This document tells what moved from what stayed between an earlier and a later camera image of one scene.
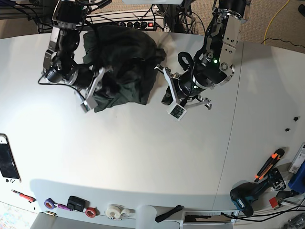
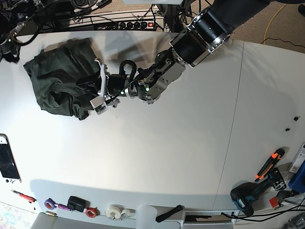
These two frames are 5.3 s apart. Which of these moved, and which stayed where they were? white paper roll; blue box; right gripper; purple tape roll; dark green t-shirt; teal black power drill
Moved: dark green t-shirt; right gripper
Stayed: blue box; teal black power drill; white paper roll; purple tape roll
